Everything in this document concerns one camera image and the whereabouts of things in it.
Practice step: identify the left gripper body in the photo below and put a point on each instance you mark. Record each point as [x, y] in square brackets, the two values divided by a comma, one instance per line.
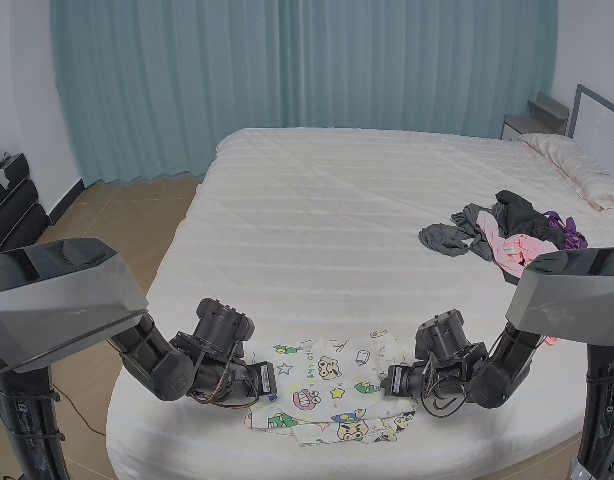
[252, 380]

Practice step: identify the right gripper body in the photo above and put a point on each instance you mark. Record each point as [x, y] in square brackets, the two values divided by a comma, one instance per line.
[409, 383]

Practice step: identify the white printed pyjama top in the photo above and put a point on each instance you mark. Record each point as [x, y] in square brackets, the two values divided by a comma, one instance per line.
[332, 373]

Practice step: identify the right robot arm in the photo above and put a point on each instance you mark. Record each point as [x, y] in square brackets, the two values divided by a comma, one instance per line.
[561, 293]

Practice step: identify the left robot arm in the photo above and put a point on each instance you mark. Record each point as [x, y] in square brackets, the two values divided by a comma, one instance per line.
[62, 288]

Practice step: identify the grey garment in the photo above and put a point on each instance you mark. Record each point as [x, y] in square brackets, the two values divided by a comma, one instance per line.
[444, 238]

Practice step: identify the pink garment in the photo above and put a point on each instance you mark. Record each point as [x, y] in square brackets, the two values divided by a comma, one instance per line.
[511, 258]

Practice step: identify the bed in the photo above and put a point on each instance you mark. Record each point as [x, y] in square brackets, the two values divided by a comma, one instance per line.
[337, 218]

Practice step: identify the black garment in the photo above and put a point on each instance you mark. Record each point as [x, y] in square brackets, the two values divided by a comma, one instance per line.
[519, 215]

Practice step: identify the purple garment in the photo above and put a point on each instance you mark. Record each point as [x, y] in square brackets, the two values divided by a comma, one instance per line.
[569, 233]

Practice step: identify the cream pillow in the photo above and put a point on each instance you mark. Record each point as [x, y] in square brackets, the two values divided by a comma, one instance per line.
[576, 168]

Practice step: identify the grey white bedside table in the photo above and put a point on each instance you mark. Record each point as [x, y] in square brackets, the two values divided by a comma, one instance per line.
[531, 120]

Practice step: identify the black chest of drawers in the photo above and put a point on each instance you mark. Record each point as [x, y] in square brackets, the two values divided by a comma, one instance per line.
[17, 208]

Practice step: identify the blue-green curtain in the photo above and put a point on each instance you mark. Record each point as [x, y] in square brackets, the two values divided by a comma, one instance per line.
[287, 68]

